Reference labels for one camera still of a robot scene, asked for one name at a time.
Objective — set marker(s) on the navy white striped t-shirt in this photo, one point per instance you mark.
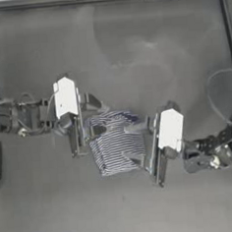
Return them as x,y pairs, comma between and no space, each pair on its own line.
117,147

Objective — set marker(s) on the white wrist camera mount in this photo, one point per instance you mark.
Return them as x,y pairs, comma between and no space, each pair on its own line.
65,97
170,130

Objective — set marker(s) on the black metal frame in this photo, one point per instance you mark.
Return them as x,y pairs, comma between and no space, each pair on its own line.
30,3

